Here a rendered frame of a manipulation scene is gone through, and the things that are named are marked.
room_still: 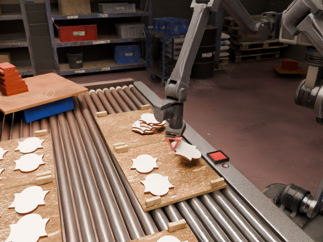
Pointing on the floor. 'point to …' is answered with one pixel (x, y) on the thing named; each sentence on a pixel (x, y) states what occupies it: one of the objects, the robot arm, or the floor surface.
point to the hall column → (217, 18)
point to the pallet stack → (237, 46)
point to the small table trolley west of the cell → (155, 73)
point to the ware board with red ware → (290, 68)
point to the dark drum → (205, 55)
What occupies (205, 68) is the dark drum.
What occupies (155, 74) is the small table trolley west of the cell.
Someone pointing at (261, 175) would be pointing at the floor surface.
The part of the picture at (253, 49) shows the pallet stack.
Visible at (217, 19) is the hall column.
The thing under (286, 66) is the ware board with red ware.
